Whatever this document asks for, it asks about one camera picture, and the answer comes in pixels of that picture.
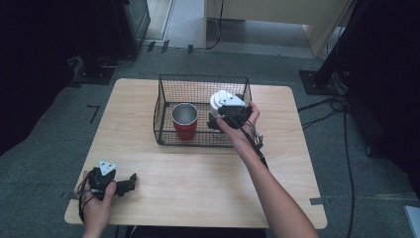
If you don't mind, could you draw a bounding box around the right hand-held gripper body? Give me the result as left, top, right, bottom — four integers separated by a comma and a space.
217, 93, 253, 129

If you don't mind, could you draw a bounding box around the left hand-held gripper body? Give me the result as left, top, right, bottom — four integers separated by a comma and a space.
88, 160, 129, 201

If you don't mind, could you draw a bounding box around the clear bottle with white lid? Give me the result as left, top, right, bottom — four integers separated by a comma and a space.
210, 89, 239, 133

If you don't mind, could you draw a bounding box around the red steel cup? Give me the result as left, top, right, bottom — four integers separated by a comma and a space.
171, 102, 199, 142

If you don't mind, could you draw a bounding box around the black wire mesh basket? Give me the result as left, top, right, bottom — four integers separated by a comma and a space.
153, 73, 254, 148

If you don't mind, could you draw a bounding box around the person's right hand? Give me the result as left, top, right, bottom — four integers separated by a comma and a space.
216, 100, 261, 150

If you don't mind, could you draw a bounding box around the person's left hand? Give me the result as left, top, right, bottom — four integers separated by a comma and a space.
80, 171, 117, 231

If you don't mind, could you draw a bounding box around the person's dark lap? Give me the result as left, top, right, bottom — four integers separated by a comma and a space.
125, 225, 268, 238

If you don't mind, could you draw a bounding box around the beige cabinet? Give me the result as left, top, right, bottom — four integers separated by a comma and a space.
203, 0, 357, 58

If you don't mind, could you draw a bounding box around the black cabinet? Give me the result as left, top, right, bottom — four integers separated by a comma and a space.
112, 0, 152, 58

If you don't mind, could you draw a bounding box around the dark curtain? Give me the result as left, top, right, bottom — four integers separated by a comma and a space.
0, 0, 128, 157
330, 0, 420, 201

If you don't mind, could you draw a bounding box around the white flat object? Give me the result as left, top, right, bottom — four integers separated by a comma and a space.
403, 204, 420, 238

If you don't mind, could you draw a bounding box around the left hand-held gripper cable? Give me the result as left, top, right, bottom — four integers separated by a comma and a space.
77, 172, 97, 224

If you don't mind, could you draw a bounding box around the hand-held gripper cable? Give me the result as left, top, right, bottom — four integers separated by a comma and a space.
227, 115, 269, 170
77, 172, 97, 224

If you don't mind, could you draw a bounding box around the right hand-held gripper cable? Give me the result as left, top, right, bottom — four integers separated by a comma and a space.
227, 115, 269, 170

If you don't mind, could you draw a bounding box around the looped black floor cable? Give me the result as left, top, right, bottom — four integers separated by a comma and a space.
296, 94, 350, 131

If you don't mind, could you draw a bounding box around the black stand base plate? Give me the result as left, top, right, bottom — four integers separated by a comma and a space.
72, 58, 115, 85
299, 69, 349, 97

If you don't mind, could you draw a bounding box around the black hanging cable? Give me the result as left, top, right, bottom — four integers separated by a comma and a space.
194, 0, 226, 52

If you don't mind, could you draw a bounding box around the thin black floor cable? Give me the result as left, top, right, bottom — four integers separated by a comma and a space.
99, 49, 139, 69

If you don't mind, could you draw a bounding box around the long black floor cable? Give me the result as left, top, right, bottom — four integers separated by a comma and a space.
342, 108, 357, 238

